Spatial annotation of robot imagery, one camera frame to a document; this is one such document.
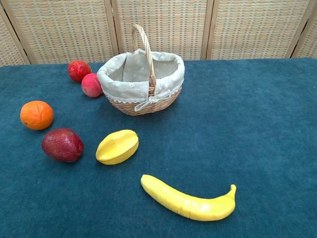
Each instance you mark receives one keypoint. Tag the wicker basket with cloth liner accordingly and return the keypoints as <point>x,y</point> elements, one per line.
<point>138,84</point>

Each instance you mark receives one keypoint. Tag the yellow banana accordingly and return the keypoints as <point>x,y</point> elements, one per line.
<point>190,202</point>

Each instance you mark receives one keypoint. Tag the woven folding screen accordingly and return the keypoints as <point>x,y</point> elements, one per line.
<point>173,27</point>

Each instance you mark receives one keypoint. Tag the teal tablecloth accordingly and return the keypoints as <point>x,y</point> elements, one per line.
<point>223,138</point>

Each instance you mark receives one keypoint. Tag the yellow starfruit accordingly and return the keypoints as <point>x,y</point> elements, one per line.
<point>117,147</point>

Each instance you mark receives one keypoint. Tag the red strawberry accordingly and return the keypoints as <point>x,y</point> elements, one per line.
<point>78,70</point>

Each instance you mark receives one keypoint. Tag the pink peach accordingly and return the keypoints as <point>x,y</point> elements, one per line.
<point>90,85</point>

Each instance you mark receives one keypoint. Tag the orange fruit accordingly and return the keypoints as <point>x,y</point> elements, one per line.
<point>36,115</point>

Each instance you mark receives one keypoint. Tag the dark red mango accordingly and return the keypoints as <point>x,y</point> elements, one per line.
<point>62,144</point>

